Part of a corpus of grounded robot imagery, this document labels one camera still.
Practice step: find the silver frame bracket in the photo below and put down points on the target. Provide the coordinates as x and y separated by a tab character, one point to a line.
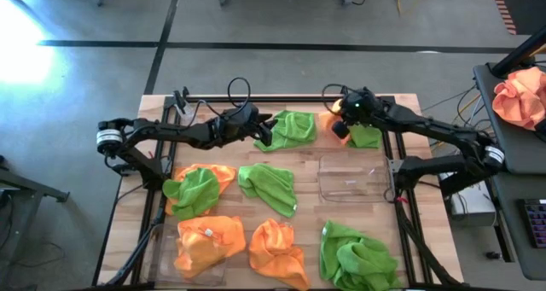
390	173

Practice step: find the green microfiber towel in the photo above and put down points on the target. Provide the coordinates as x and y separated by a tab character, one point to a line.
367	137
194	195
268	186
354	261
294	129

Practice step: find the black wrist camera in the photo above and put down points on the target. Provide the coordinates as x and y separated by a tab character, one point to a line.
341	129
246	112

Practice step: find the orange microfiber towel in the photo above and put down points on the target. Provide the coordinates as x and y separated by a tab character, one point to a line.
226	240
192	263
327	124
273	252
226	173

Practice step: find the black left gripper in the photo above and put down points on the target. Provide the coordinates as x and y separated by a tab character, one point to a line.
239	129

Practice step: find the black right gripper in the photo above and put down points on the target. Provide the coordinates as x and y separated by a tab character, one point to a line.
362	107

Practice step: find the black computer keyboard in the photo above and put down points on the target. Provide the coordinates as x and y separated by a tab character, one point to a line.
535	222

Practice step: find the white electronics box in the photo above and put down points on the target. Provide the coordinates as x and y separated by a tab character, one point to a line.
473	207

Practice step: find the dark metal table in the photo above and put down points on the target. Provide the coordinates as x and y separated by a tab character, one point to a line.
42	189

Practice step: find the small black floor object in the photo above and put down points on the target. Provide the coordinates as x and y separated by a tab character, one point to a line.
492	255

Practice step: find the dark grey side desk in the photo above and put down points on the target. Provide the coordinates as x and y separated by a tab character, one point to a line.
512	154

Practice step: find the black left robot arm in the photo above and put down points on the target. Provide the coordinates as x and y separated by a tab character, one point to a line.
170	131

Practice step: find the black frame knob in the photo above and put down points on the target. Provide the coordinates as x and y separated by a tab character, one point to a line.
184	91

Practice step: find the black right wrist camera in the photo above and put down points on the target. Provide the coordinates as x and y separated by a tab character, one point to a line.
341	129

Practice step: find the crumpled orange cloth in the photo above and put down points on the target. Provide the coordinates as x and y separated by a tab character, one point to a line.
518	97

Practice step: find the black slanted floor beam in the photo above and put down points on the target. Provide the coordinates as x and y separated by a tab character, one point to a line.
458	188

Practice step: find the clear plastic basket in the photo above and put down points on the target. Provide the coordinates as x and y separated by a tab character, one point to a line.
162	265
354	180

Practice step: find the black mat with striped edge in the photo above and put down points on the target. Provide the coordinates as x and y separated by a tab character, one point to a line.
529	5

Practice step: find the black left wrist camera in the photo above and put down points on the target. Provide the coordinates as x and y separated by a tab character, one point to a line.
246	112

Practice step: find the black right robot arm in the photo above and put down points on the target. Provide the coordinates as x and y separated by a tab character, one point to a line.
426	126

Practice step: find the dark grey keyboard desk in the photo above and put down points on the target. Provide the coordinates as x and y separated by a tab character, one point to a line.
507	240

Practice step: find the black aluminium table frame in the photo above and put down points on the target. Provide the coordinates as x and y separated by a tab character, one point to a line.
277	99

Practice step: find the dark desk pole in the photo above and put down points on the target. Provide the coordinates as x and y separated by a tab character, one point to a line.
516	54

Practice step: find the clear plastic spray bottle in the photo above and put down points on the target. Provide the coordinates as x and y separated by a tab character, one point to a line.
187	112

